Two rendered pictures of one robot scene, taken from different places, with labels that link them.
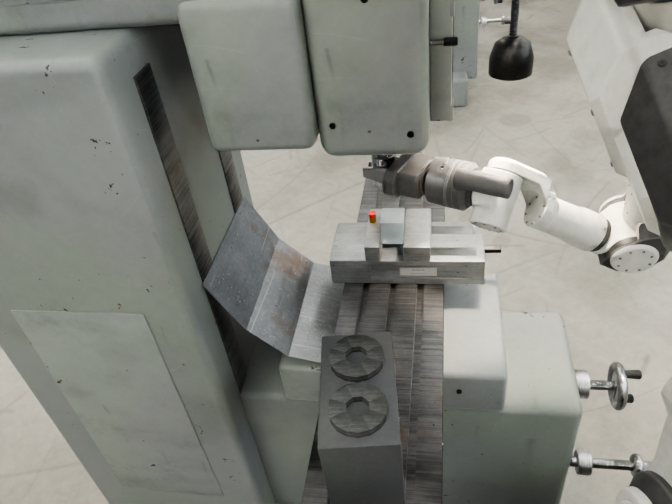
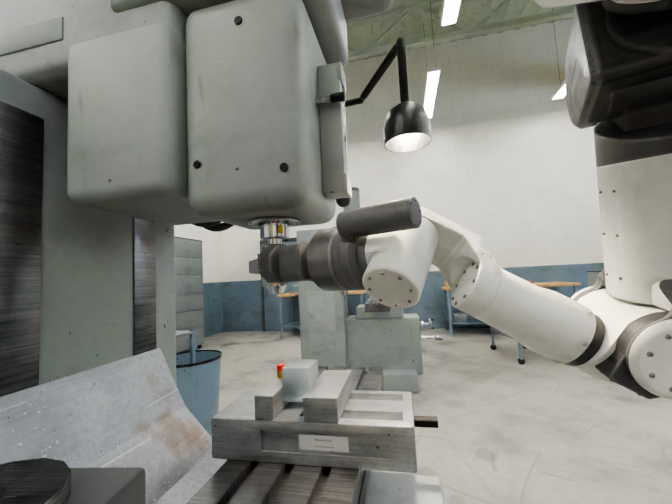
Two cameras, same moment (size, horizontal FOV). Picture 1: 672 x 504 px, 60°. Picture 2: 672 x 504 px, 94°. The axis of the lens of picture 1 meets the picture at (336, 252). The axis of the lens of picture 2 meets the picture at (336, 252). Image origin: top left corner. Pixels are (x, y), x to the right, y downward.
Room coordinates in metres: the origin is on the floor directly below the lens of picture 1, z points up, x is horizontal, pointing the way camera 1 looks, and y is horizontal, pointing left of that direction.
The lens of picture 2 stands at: (0.47, -0.20, 1.21)
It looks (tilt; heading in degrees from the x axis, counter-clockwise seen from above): 4 degrees up; 359
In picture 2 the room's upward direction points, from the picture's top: 3 degrees counter-clockwise
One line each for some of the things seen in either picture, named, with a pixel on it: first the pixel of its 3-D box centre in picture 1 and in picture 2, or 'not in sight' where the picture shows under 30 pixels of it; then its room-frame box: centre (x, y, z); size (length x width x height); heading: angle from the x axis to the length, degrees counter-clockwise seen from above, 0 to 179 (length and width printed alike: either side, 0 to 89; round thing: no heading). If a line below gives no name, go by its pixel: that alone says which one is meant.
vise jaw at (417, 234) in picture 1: (417, 233); (330, 392); (1.07, -0.19, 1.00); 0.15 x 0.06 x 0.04; 167
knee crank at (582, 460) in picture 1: (618, 464); not in sight; (0.73, -0.60, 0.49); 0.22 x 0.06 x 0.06; 77
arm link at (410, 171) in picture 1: (426, 178); (317, 262); (0.93, -0.19, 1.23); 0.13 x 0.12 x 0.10; 142
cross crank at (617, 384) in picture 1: (601, 385); not in sight; (0.87, -0.60, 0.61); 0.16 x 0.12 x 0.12; 77
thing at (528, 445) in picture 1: (409, 421); not in sight; (0.98, -0.14, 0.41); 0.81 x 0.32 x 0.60; 77
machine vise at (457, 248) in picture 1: (407, 245); (317, 411); (1.08, -0.17, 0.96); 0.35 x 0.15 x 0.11; 77
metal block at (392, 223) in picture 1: (393, 225); (301, 379); (1.08, -0.14, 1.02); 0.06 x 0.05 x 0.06; 167
